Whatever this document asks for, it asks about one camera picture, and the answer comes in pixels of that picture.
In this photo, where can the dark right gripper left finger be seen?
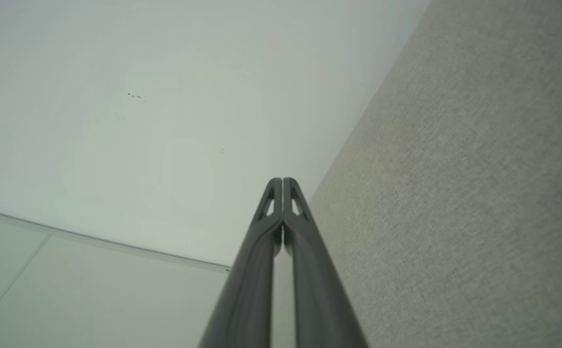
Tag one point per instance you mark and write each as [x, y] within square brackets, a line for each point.
[247, 290]

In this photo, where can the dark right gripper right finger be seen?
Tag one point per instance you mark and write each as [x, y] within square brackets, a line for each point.
[317, 290]

